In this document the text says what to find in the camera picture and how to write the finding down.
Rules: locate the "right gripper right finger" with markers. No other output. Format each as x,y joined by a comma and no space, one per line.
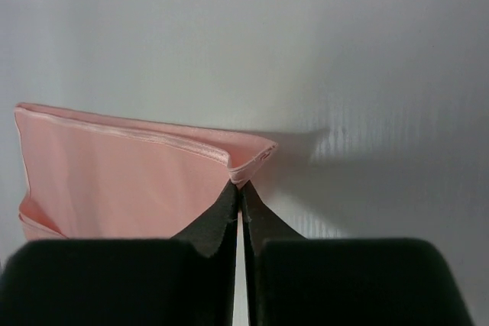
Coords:
293,280

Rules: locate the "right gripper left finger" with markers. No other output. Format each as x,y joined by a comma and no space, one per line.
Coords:
187,279

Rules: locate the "pink cloth napkin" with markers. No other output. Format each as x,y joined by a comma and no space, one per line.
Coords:
97,176

